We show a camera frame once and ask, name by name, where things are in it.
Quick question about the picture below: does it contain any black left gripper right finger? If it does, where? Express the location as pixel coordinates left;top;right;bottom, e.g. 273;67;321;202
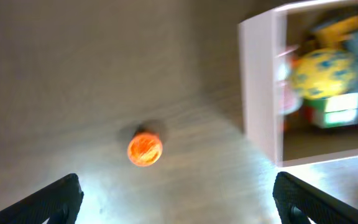
273;172;358;224

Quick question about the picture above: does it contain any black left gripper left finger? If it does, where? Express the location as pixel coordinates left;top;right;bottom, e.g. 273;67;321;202
0;173;84;224

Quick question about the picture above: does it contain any white duck toy pink hat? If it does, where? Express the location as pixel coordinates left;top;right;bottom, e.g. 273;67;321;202
277;45;303;132

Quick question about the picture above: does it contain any colourful puzzle cube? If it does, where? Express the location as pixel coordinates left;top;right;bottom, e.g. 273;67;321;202
303;93;358;129

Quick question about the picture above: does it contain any orange lattice ball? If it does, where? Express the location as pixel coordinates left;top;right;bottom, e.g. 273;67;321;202
127;132;163;167

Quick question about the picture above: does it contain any yellow ball with blue letters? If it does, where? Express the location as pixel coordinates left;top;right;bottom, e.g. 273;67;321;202
290;48;358;100

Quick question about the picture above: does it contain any pink open cardboard box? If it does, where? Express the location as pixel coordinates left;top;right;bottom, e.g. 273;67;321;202
238;1;358;167

